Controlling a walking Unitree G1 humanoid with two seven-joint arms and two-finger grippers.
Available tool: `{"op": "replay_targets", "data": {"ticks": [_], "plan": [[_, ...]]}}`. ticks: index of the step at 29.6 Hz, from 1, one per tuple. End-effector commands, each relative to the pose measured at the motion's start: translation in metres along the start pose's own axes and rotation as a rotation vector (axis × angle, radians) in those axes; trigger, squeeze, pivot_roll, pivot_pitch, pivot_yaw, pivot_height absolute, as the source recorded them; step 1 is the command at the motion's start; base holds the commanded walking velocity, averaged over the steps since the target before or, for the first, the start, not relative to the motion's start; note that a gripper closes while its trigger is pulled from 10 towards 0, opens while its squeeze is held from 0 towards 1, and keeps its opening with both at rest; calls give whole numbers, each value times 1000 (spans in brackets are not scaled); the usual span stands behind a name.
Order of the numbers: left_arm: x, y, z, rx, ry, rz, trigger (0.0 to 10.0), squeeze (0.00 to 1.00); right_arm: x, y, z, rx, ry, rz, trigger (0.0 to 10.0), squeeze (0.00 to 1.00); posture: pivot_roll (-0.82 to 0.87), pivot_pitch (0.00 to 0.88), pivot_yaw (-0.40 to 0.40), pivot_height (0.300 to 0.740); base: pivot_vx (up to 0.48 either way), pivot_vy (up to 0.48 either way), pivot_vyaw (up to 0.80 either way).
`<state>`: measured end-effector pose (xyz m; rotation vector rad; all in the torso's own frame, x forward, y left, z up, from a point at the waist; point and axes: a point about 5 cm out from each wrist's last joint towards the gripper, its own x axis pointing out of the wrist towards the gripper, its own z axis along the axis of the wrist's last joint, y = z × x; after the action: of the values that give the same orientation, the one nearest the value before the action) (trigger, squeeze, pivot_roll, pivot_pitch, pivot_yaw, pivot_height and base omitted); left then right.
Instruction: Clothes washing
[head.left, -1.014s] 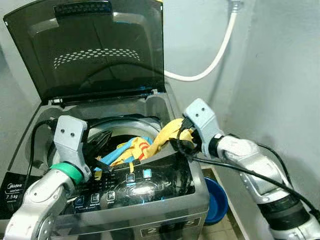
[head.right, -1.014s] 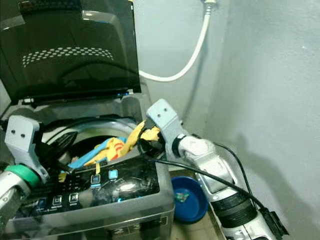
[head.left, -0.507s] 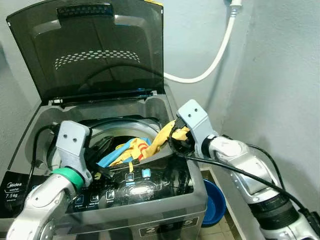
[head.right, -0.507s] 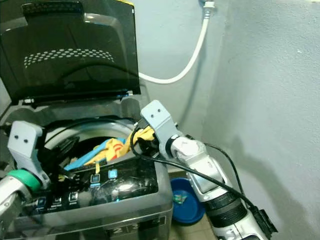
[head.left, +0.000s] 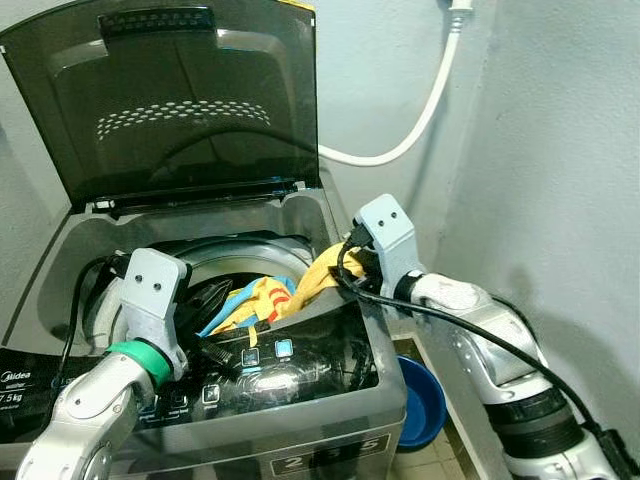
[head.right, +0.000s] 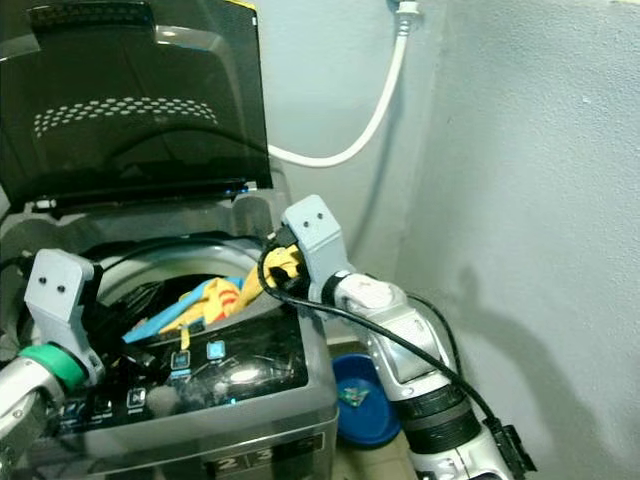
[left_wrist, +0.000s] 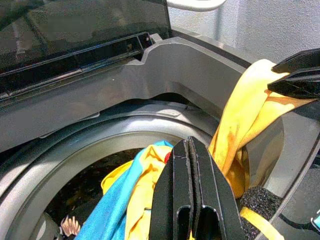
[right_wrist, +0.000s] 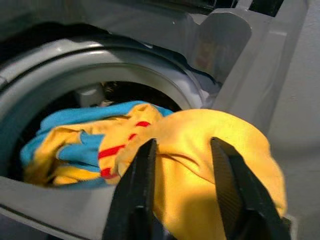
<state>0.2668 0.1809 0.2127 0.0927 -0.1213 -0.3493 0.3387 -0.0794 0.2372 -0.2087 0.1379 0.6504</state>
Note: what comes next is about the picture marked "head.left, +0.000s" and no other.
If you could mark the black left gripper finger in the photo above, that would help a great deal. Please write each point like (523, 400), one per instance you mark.
(218, 358)

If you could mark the yellow blue red garment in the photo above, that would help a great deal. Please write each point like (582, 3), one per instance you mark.
(265, 295)

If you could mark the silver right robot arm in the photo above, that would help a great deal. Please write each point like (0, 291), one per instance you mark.
(500, 350)

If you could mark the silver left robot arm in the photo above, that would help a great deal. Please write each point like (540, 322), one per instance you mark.
(90, 410)

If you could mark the grey top-load washing machine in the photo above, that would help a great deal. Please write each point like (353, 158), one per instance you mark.
(300, 425)

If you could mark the blue plastic basin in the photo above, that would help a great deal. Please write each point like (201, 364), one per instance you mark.
(420, 400)

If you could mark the dark transparent washer lid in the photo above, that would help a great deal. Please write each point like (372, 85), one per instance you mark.
(180, 70)

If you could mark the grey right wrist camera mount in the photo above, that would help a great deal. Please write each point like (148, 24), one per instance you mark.
(385, 230)

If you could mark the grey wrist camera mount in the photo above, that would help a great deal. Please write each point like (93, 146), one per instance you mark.
(385, 230)
(150, 285)

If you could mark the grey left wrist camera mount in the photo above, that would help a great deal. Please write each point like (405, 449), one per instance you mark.
(150, 285)

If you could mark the grey wall tap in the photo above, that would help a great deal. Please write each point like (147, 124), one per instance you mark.
(460, 6)

